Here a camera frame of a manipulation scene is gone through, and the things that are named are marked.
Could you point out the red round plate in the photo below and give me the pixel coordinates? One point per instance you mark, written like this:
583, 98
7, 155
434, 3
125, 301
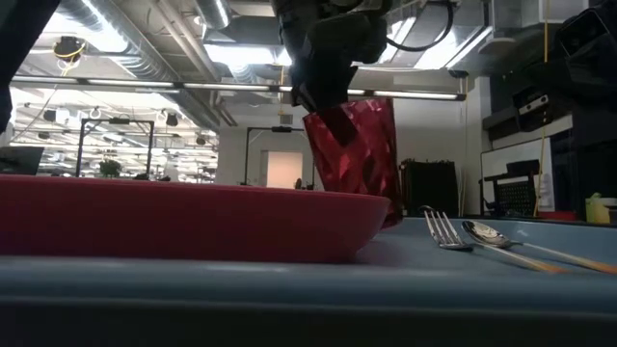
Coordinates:
183, 221

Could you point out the black frame with top camera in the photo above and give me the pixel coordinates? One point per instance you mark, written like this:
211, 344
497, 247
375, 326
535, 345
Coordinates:
281, 129

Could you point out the white wall board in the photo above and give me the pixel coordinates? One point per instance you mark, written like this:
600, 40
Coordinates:
516, 152

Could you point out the small red flat object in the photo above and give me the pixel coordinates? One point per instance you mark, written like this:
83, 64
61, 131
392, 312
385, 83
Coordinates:
556, 216

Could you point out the grey wall vent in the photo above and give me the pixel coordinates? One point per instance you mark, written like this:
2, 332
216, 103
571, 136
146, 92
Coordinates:
286, 119

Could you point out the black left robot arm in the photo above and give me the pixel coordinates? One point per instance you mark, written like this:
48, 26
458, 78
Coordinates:
19, 53

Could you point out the black tall cabinet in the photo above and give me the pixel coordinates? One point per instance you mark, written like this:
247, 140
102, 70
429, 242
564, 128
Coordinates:
431, 188

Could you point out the black hanging ceiling lamp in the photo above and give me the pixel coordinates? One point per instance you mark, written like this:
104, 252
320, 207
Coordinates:
172, 119

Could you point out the long linear ceiling light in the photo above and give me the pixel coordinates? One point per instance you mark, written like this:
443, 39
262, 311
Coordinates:
144, 83

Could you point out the blue plastic tray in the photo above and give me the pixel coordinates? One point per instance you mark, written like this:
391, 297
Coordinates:
434, 274

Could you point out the round silver air duct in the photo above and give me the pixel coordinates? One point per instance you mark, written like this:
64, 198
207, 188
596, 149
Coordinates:
214, 12

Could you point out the yellow-green plastic bottle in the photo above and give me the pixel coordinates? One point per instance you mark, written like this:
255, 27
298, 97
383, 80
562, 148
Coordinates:
598, 209

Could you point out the black security camera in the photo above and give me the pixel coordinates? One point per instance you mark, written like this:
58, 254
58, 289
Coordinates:
458, 73

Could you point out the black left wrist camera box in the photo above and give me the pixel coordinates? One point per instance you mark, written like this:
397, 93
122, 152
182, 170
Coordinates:
373, 41

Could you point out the potted green plant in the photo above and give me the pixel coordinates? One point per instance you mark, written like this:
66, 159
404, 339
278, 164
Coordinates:
111, 168

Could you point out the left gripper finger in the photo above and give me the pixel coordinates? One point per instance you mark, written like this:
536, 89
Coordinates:
303, 94
337, 111

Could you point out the dark desk monitor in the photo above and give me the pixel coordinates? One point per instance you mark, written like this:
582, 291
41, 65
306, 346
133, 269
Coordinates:
19, 161

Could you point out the black perforated metal cart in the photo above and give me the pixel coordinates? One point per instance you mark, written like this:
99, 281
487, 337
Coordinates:
516, 193

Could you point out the black wide metal frame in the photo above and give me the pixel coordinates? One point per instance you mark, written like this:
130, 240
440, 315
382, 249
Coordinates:
115, 121

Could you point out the red faceted plastic cup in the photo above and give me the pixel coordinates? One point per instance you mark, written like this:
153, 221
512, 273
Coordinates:
366, 159

